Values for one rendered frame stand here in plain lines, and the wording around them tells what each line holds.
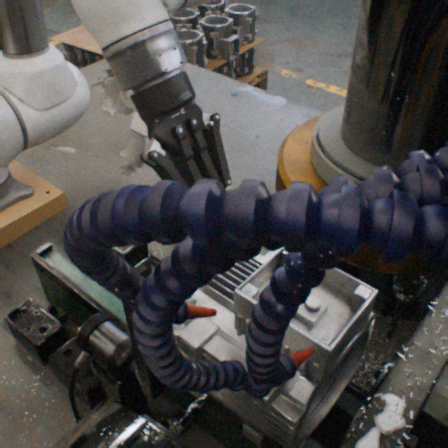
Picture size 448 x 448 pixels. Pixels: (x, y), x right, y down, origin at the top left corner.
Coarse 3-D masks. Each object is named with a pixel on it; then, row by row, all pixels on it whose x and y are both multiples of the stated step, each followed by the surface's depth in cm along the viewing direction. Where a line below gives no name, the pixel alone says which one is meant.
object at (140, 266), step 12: (120, 252) 43; (132, 252) 43; (144, 252) 45; (132, 264) 44; (144, 264) 44; (144, 276) 46; (132, 312) 48; (132, 324) 50; (132, 336) 52; (144, 372) 55; (144, 384) 58; (156, 384) 58; (156, 396) 59
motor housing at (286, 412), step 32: (256, 256) 70; (224, 288) 59; (192, 320) 60; (224, 320) 58; (224, 352) 57; (352, 352) 65; (288, 384) 53; (256, 416) 56; (288, 416) 52; (320, 416) 64
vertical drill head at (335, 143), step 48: (384, 0) 28; (432, 0) 26; (384, 48) 29; (432, 48) 27; (384, 96) 30; (432, 96) 29; (288, 144) 40; (336, 144) 36; (384, 144) 32; (432, 144) 31
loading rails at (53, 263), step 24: (48, 264) 86; (72, 264) 87; (48, 288) 91; (72, 288) 82; (96, 288) 83; (72, 312) 89; (96, 312) 80; (120, 312) 79; (216, 408) 68; (336, 408) 68; (216, 432) 74; (240, 432) 68; (336, 432) 71
